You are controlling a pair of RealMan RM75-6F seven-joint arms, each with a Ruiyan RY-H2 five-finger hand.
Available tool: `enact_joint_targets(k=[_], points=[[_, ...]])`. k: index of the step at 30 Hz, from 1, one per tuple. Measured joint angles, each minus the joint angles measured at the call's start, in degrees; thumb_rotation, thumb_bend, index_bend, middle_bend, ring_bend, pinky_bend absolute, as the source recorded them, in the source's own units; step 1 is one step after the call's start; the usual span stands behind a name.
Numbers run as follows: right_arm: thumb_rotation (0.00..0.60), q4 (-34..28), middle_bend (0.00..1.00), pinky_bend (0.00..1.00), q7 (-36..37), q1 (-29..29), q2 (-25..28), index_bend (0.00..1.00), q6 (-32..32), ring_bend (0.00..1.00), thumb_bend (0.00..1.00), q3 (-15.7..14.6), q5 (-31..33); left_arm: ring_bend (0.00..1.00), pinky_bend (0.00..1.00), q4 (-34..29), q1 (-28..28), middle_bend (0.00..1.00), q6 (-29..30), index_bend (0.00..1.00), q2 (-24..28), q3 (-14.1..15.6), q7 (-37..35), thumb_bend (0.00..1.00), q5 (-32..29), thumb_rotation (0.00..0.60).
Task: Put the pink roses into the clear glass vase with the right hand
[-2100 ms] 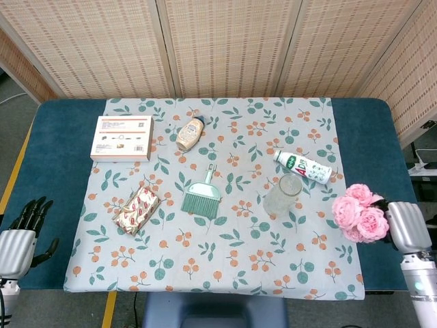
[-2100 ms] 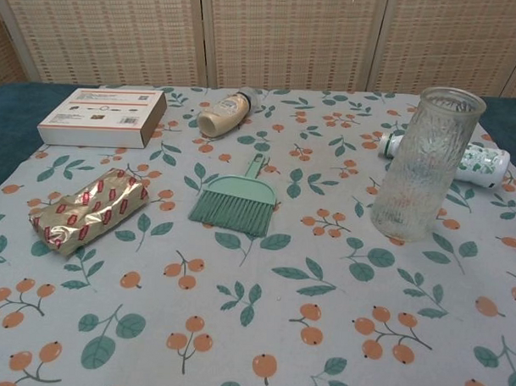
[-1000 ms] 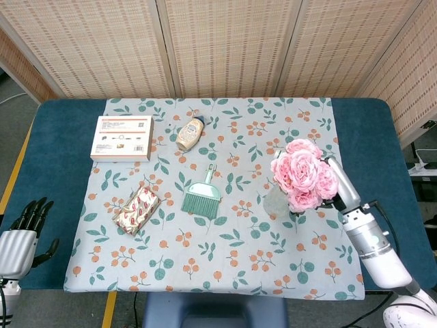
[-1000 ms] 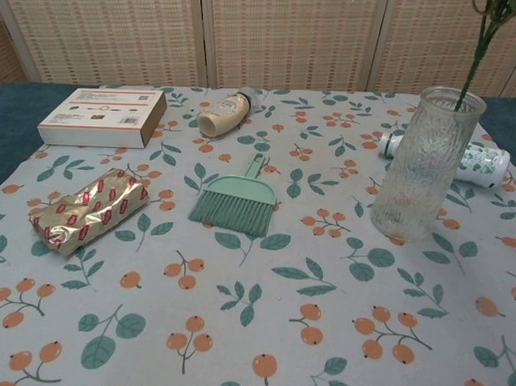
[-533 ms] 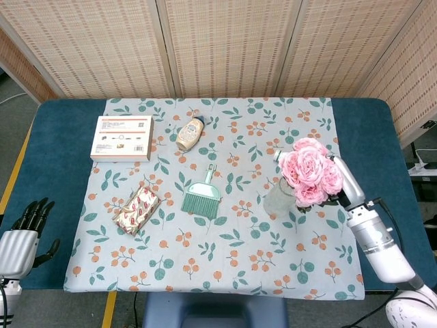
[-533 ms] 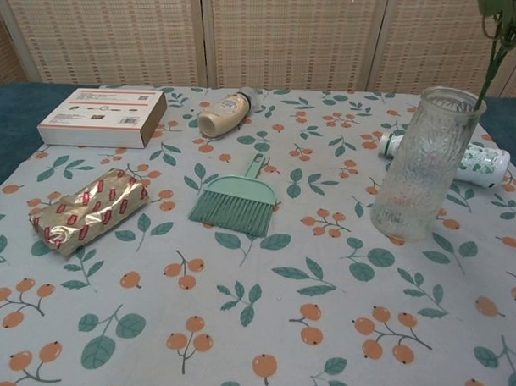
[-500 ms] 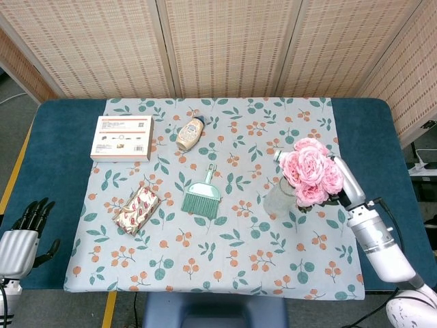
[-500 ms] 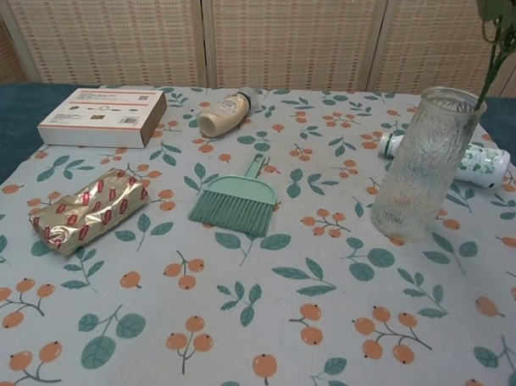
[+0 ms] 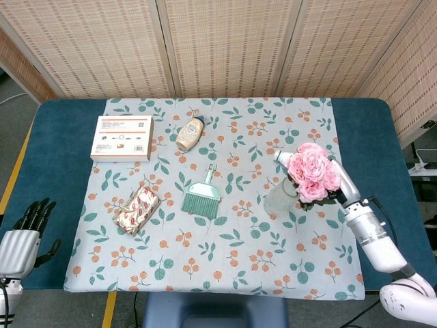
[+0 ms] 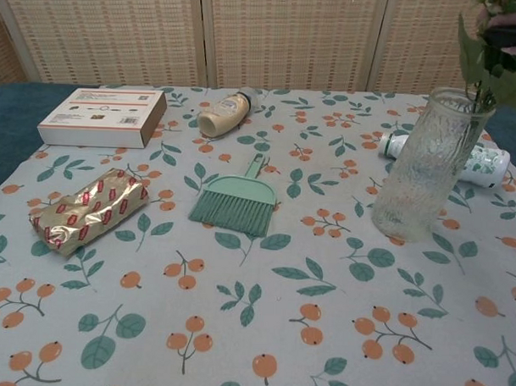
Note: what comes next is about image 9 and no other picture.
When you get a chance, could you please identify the teal hand brush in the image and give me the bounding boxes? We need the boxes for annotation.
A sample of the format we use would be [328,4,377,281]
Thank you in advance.
[180,163,223,219]

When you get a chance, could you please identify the white drink bottle green label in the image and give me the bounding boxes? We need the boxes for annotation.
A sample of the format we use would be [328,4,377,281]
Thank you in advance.
[273,149,294,167]

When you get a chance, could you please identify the bamboo folding screen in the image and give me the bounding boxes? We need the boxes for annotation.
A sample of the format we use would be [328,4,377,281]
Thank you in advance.
[0,0,437,148]

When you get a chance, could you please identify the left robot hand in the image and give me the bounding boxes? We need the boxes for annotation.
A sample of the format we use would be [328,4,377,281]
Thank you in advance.
[0,197,61,278]

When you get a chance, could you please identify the floral patterned tablecloth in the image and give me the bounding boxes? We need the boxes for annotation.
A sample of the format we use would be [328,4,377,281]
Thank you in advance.
[64,97,366,301]

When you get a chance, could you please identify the beige squeeze bottle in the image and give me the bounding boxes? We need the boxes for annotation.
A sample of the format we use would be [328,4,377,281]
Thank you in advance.
[175,115,207,151]

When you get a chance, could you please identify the blue table mat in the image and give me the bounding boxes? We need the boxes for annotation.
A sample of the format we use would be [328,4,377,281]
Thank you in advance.
[0,97,437,292]

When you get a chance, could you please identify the white orange cardboard box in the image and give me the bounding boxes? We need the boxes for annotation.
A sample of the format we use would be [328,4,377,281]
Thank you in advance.
[89,115,154,163]

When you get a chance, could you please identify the clear glass vase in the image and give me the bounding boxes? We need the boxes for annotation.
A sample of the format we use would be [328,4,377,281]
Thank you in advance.
[263,176,301,217]

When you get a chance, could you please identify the white power strip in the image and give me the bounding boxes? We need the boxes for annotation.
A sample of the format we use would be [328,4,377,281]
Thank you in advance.
[408,140,437,176]

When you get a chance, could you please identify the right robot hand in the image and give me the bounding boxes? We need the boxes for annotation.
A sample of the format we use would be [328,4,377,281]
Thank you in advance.
[326,157,362,208]

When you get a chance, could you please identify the pink rose bouquet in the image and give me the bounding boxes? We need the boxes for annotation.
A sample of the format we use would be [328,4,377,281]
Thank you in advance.
[285,142,342,212]

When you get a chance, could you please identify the gold red snack packet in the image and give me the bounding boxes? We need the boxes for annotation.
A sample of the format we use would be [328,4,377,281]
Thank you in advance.
[112,186,162,237]

